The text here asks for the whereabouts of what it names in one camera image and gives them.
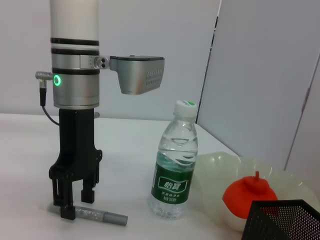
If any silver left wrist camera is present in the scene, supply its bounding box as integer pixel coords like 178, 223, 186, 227
79, 54, 165, 95

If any black mesh pen holder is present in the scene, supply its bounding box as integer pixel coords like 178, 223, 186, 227
241, 199, 320, 240

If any clear water bottle green label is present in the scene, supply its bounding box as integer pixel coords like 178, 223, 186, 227
147, 99, 200, 221

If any red-orange toy orange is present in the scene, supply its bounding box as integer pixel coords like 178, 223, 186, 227
222, 170, 279, 220

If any left gripper cable with plug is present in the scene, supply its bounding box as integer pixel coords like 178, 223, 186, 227
34, 71, 61, 126

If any translucent wavy fruit plate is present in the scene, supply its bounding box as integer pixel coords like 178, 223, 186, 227
192, 151, 317, 232

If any silver glitter pen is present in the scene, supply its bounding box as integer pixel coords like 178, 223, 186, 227
47, 203, 129, 226

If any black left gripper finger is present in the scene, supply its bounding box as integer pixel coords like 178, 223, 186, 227
51, 177, 76, 221
81, 177, 96, 203

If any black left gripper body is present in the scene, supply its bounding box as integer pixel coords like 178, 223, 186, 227
48, 107, 103, 187

